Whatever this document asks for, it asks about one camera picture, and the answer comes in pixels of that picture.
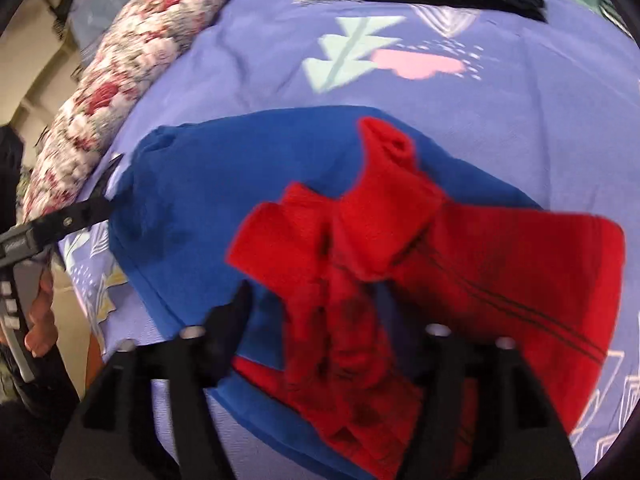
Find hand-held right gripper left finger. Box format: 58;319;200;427
50;280;254;480

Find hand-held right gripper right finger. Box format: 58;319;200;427
377;287;582;480

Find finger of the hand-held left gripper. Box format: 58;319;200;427
27;154;124;241

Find red and blue pants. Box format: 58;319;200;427
107;105;627;480

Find person's left hand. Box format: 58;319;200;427
24;266;57;359

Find red floral pillow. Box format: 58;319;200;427
22;0;234;227

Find grey-blue checked cloth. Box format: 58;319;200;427
67;0;153;53

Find purple printed bed sheet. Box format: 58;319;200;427
55;0;640;480

